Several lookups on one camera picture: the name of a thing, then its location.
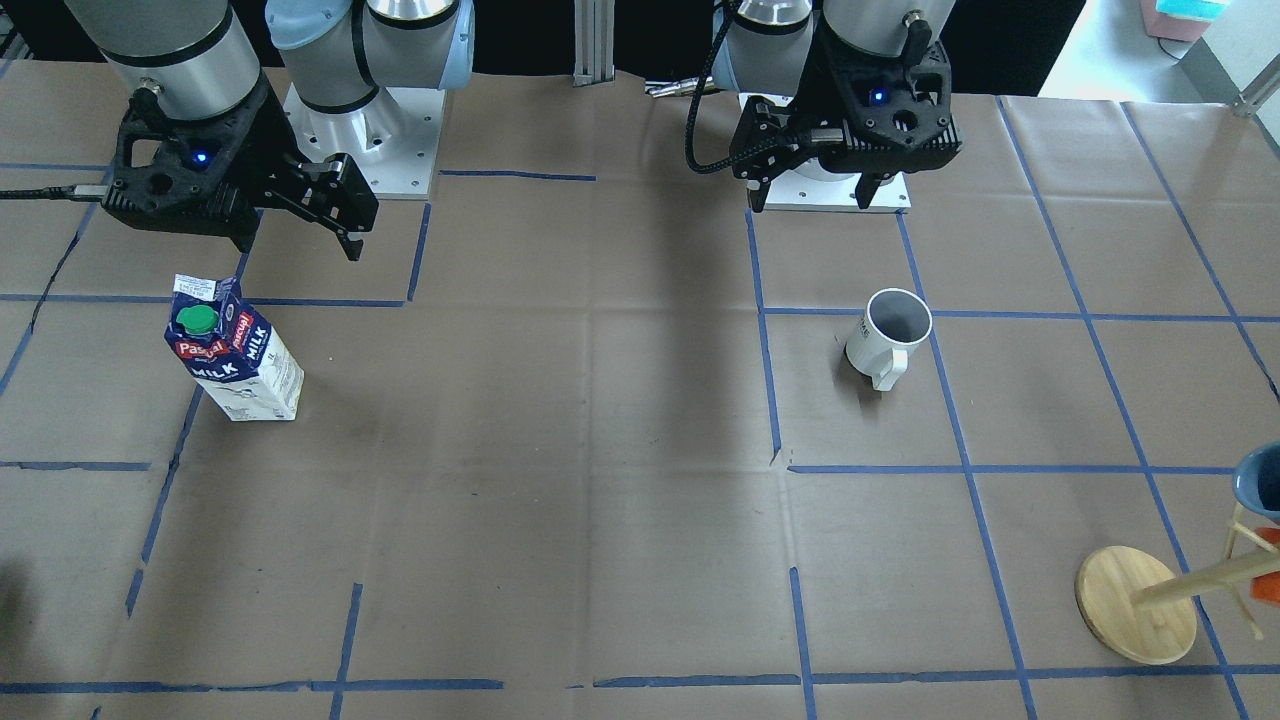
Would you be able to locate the wooden mug tree stand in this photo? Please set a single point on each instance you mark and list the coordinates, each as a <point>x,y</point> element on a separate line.
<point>1138,607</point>

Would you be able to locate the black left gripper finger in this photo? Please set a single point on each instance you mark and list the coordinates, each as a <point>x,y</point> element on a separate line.
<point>758,192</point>
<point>868,186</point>

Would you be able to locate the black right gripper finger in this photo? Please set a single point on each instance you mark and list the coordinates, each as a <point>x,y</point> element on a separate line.
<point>351,243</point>
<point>245,225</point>

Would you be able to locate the orange mug on stand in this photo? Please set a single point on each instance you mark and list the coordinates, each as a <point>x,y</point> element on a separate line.
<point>1265,589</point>

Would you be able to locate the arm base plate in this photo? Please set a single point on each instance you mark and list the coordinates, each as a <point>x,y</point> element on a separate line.
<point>394,139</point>
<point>810,187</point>

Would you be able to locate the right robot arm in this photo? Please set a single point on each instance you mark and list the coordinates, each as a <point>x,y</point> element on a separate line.
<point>339,54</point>

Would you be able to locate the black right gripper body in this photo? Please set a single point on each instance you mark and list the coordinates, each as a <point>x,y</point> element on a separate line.
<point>262,133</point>

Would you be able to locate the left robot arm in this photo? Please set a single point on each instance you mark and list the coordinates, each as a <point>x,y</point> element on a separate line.
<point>761,46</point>

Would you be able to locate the blue white milk carton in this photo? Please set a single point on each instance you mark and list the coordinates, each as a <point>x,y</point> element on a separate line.
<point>232,351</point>

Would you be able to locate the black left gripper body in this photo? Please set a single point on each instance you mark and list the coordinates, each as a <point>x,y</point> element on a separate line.
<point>813,108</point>

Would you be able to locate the white mug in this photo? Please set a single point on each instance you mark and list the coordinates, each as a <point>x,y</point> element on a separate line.
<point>894,323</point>

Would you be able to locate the aluminium frame post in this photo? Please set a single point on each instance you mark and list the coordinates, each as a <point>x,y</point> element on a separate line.
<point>593,41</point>

